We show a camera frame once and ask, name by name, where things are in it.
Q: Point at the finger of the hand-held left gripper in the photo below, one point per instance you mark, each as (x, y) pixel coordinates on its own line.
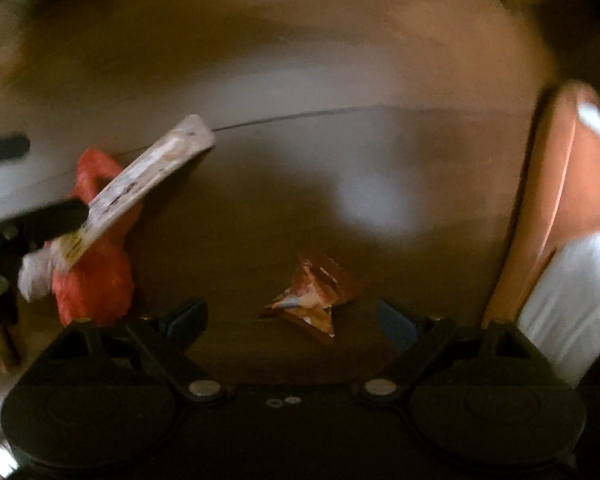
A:
(50, 217)

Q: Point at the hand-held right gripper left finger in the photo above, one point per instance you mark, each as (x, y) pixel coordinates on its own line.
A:
(185, 321)

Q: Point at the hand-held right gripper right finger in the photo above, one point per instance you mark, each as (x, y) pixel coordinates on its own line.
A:
(400, 327)

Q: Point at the orange plastic bag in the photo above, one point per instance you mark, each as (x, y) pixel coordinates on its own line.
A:
(95, 282)

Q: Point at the brown wrapper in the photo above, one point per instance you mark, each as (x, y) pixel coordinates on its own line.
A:
(307, 297)

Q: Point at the long white packet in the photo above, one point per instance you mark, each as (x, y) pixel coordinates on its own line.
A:
(145, 175)

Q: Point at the white crumpled tissue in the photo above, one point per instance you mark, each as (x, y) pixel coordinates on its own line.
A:
(39, 272)

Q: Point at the white cushion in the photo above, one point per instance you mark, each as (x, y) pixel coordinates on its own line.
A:
(575, 305)

